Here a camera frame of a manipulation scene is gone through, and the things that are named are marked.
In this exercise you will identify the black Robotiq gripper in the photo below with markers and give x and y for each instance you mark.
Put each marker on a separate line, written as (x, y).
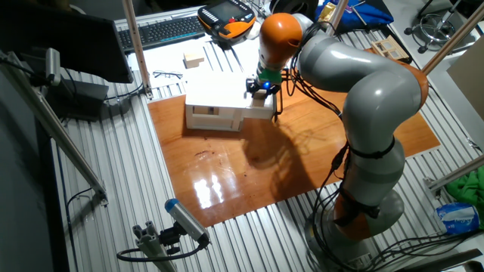
(264, 87)

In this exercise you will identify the light wooden cube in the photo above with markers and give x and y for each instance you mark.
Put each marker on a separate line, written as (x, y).
(259, 102)

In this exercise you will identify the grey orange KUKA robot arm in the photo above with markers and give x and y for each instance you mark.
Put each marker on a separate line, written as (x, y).
(370, 90)

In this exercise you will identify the white plastic drawer cabinet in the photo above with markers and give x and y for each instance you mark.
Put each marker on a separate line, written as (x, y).
(211, 90)

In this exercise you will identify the white computer mouse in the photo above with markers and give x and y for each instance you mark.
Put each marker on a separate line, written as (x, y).
(252, 33)

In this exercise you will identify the beige wooden block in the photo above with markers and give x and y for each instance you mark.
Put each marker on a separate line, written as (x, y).
(193, 59)

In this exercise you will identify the orange black teach pendant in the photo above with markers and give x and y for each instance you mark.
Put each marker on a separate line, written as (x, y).
(227, 19)

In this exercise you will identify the black filament spool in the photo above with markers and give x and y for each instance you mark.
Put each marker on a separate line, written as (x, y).
(298, 7)

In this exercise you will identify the glossy brown wooden board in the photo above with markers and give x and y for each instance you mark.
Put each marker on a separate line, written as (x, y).
(227, 170)

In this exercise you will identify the gold packet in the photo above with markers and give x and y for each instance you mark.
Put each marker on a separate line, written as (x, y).
(327, 12)

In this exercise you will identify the black computer keyboard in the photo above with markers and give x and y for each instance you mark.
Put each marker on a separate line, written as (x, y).
(162, 32)

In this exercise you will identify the blue cloth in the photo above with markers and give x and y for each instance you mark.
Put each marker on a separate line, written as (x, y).
(367, 13)

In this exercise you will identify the metal stool base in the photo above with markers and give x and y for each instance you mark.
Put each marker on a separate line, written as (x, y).
(435, 30)

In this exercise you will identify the black box device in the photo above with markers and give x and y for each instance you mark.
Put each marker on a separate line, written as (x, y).
(83, 98)

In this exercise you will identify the short aluminium profile stub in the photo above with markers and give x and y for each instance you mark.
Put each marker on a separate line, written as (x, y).
(151, 245)

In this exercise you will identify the black computer monitor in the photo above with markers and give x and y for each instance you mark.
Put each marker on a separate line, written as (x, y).
(75, 41)

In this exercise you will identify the beige panel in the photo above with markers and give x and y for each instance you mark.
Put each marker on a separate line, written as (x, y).
(469, 83)

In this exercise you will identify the green cloth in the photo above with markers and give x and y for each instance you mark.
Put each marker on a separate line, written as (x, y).
(469, 189)

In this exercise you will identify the blue white plastic package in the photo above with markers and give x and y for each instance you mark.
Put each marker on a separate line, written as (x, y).
(457, 217)

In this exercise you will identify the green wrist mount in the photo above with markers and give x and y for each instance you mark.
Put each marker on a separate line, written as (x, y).
(270, 75)

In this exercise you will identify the black frame eyeglasses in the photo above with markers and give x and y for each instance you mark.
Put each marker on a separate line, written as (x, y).
(160, 74)

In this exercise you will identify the aluminium frame profile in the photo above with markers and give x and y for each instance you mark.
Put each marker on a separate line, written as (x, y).
(453, 36)
(56, 128)
(453, 174)
(138, 49)
(337, 15)

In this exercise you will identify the small wooden window frame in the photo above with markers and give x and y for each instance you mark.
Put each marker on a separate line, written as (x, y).
(397, 56)

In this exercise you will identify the silver camera with blue end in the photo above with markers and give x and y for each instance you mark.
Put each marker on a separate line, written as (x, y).
(185, 219)

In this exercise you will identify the black camera clamp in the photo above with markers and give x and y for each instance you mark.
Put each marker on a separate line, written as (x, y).
(170, 238)

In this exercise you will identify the silver camera on pole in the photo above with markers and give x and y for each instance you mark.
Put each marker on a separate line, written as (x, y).
(53, 66)

